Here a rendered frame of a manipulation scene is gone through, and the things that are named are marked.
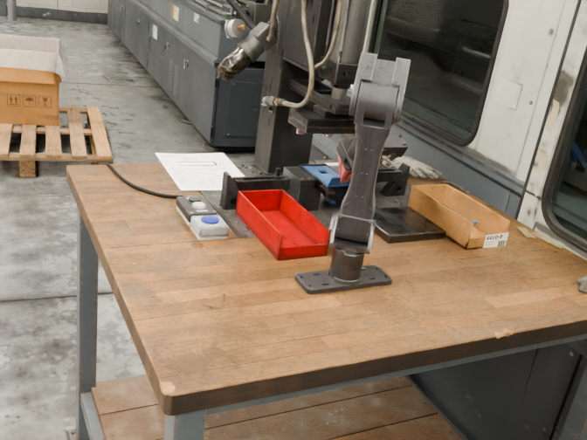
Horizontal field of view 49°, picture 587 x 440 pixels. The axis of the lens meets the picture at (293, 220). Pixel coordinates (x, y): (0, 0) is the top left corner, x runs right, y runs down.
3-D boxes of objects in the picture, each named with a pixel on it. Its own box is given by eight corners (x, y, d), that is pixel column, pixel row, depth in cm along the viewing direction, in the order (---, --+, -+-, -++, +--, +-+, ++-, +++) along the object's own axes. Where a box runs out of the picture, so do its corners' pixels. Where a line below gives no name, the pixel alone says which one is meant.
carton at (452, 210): (465, 253, 157) (473, 223, 154) (405, 211, 177) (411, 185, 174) (504, 249, 163) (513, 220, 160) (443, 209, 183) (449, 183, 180)
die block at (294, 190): (295, 211, 164) (300, 183, 161) (279, 196, 172) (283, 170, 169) (362, 208, 173) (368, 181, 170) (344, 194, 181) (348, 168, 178)
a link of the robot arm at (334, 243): (334, 209, 132) (330, 219, 127) (376, 217, 131) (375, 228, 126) (328, 237, 134) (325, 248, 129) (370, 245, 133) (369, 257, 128)
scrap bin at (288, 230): (277, 260, 138) (280, 235, 135) (235, 213, 158) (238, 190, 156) (327, 256, 143) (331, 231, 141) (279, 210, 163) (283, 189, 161)
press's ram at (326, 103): (306, 146, 156) (324, 19, 145) (263, 116, 177) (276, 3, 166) (369, 146, 164) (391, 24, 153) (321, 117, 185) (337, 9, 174)
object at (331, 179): (330, 189, 158) (332, 177, 157) (302, 167, 170) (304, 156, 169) (355, 188, 161) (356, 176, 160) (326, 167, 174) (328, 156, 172)
